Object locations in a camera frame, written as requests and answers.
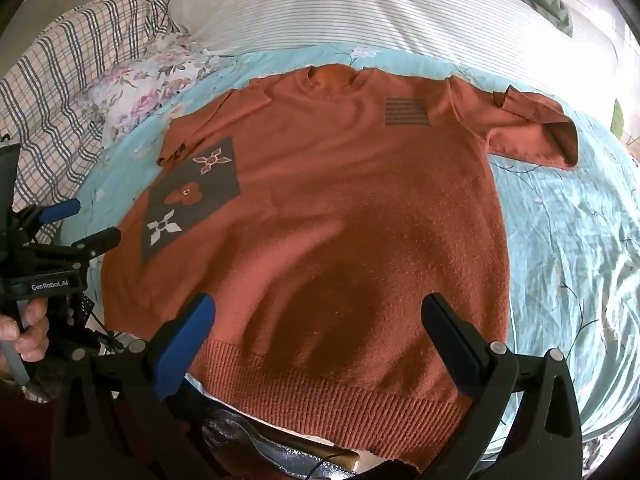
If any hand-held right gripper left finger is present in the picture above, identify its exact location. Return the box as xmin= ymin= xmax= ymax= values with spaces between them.
xmin=50 ymin=292 xmax=217 ymax=480

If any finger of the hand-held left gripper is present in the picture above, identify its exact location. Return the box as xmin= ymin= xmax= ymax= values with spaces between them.
xmin=15 ymin=198 xmax=82 ymax=233
xmin=30 ymin=227 xmax=122 ymax=271

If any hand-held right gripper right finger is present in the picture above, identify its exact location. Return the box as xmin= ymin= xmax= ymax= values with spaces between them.
xmin=421 ymin=292 xmax=583 ymax=480

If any orange towel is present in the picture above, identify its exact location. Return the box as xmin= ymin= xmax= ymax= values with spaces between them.
xmin=100 ymin=64 xmax=580 ymax=471

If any person's left hand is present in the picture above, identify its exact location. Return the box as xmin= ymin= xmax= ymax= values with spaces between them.
xmin=0 ymin=300 xmax=52 ymax=378

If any floral pillow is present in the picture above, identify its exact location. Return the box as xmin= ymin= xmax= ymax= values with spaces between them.
xmin=87 ymin=40 xmax=221 ymax=148

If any silver foil bag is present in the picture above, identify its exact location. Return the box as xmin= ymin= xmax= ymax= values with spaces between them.
xmin=202 ymin=407 xmax=361 ymax=480

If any plaid cloth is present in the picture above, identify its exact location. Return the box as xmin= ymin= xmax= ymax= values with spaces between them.
xmin=0 ymin=0 xmax=188 ymax=246

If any light blue floral bedsheet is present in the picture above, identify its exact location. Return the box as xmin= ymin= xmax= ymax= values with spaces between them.
xmin=55 ymin=42 xmax=640 ymax=461

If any white striped duvet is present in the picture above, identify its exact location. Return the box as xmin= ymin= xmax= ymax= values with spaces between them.
xmin=167 ymin=0 xmax=618 ymax=86

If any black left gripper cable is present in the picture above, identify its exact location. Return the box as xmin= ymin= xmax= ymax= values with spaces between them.
xmin=65 ymin=295 xmax=136 ymax=356

